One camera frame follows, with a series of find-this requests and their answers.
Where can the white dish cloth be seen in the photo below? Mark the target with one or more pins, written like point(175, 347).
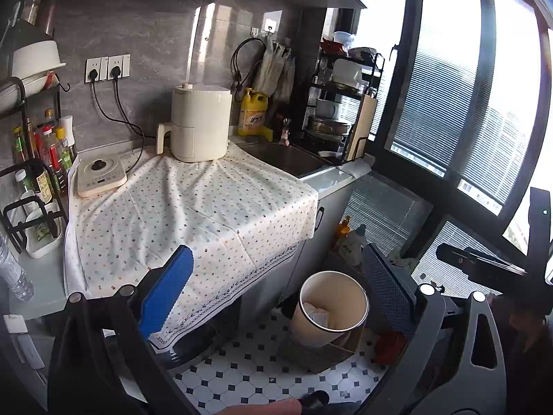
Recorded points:
point(358, 167)

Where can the person's leg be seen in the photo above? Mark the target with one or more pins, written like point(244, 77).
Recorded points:
point(259, 407)

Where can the wooden cutting board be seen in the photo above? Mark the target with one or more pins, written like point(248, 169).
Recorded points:
point(363, 125)

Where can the yellow sponge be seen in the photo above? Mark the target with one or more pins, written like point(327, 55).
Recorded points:
point(267, 134)

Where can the white enamel pot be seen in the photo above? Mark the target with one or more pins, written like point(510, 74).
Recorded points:
point(327, 109)

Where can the black dish rack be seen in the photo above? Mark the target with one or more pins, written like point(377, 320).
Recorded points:
point(313, 90)

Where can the white plastic colander bowl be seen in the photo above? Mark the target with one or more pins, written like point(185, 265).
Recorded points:
point(36, 58)

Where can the faucet with pink ornament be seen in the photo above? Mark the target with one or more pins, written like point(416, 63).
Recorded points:
point(285, 132)

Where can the hanging clear plastic bags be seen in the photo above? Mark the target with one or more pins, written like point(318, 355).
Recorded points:
point(289, 78)

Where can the round steel pan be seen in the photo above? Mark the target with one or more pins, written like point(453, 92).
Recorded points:
point(328, 125)

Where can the white wall socket strip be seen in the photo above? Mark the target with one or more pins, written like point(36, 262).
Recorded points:
point(121, 65)

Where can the person's right hand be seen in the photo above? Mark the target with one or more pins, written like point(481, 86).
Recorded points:
point(525, 324)

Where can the clear plastic water bottle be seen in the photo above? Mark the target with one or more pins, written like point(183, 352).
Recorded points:
point(15, 272)

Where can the orange bottle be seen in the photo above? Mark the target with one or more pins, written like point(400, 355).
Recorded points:
point(342, 231)

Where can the yellow detergent pump bottle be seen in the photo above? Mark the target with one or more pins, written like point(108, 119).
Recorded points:
point(252, 116)

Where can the white induction cooktop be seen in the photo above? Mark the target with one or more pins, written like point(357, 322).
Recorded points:
point(103, 179)

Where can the cream round trash bin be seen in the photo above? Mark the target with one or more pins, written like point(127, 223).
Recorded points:
point(319, 333)

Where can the white soap dish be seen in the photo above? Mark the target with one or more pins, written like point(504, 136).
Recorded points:
point(326, 154)

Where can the black window frame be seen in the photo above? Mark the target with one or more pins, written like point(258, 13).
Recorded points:
point(399, 73)

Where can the cream air fryer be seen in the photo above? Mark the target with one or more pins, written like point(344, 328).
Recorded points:
point(198, 125)

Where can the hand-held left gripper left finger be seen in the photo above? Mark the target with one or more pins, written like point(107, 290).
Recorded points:
point(168, 285)

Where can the floral white tablecloth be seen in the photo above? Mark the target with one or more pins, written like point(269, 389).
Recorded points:
point(194, 207)

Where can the red plastic bag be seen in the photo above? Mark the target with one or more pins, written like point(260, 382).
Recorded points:
point(389, 346)

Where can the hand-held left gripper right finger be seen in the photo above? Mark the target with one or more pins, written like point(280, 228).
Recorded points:
point(386, 285)

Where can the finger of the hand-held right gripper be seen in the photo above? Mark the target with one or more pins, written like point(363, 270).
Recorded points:
point(475, 263)

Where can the dark round object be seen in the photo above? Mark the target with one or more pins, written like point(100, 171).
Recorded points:
point(192, 348)

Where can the white plastic tray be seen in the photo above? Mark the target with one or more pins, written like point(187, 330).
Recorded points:
point(43, 242)

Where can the row of condiment bottles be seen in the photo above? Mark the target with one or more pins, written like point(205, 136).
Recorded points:
point(47, 151)

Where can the black slipper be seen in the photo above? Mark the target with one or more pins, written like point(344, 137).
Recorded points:
point(314, 399)

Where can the stainless steel sink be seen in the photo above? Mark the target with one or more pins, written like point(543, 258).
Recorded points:
point(285, 160)

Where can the white sink cabinet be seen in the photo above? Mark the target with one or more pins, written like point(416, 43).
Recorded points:
point(311, 190)

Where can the hanging white plastic bags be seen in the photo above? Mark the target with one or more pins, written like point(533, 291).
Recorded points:
point(268, 69)

